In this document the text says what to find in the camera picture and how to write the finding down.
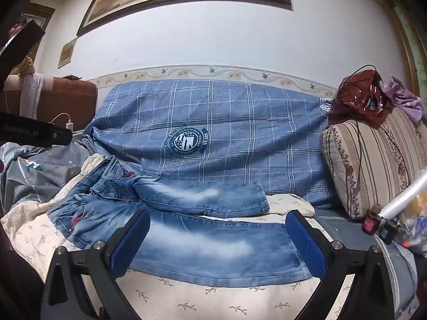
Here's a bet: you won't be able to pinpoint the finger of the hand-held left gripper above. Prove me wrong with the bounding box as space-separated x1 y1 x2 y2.
0 111 73 148

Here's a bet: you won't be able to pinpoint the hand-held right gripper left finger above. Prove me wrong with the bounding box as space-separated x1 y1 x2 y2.
43 208 152 320

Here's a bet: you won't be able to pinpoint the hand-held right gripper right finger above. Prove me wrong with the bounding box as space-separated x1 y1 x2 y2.
285 210 396 320

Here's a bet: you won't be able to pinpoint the blue denim pants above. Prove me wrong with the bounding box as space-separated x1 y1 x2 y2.
47 155 312 281

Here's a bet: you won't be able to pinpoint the pale cloth on headboard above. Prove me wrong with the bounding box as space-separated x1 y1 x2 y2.
20 73 45 119

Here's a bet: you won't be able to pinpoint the grey star-print blanket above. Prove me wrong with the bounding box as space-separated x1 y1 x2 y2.
0 138 92 217

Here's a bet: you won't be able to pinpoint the brown armchair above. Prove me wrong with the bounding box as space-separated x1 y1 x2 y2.
0 73 98 134

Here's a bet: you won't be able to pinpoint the red black device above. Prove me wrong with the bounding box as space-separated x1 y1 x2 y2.
362 203 404 244

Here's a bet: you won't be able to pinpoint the cream leaf-print quilt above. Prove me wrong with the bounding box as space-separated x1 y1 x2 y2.
0 153 354 320

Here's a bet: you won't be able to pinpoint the striped floral pillow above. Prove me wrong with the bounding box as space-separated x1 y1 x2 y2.
322 108 427 221

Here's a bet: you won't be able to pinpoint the clear plastic bag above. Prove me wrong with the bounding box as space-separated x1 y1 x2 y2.
397 197 427 257

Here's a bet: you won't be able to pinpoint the white tube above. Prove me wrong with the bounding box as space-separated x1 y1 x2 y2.
380 170 427 221

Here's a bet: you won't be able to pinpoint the blue plaid blanket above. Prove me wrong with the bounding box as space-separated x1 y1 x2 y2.
82 80 337 207

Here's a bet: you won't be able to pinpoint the red plastic bag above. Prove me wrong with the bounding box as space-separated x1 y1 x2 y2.
329 68 394 129

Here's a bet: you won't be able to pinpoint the purple cloth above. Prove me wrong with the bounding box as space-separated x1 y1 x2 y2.
383 76 424 122

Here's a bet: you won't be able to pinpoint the white charger with cable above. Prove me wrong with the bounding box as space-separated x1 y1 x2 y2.
50 113 74 131

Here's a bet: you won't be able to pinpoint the small wooden picture frame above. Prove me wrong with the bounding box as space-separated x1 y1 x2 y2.
20 3 56 31

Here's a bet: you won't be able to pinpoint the small unframed wall picture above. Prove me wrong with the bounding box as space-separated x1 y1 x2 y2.
58 38 78 69

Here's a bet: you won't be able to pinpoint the gold green door frame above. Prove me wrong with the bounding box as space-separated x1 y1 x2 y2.
370 0 427 97

